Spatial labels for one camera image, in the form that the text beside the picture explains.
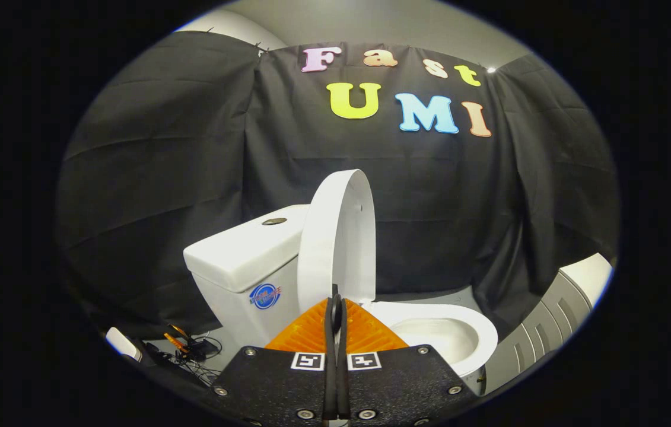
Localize white cabinet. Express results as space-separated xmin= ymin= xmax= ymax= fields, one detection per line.
xmin=482 ymin=253 xmax=614 ymax=396

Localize orange hand tool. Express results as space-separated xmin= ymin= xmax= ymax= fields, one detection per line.
xmin=163 ymin=324 xmax=191 ymax=357

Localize white toilet seat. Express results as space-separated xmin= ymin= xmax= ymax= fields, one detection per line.
xmin=364 ymin=301 xmax=499 ymax=378

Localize white toilet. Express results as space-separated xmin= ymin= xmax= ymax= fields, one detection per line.
xmin=183 ymin=205 xmax=499 ymax=397

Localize small black box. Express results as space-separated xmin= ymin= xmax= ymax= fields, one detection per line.
xmin=187 ymin=337 xmax=222 ymax=360

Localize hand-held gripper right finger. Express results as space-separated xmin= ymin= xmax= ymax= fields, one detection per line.
xmin=335 ymin=297 xmax=480 ymax=427

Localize black backdrop cloth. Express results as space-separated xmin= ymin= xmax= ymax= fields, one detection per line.
xmin=55 ymin=31 xmax=619 ymax=342

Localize small white device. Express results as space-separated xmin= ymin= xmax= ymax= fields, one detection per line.
xmin=105 ymin=327 xmax=142 ymax=363

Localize floor cables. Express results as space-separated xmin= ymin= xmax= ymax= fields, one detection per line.
xmin=178 ymin=332 xmax=224 ymax=387

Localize white toilet lid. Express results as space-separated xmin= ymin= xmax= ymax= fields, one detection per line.
xmin=297 ymin=169 xmax=377 ymax=316

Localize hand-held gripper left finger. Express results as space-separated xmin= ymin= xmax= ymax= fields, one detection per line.
xmin=212 ymin=285 xmax=339 ymax=427

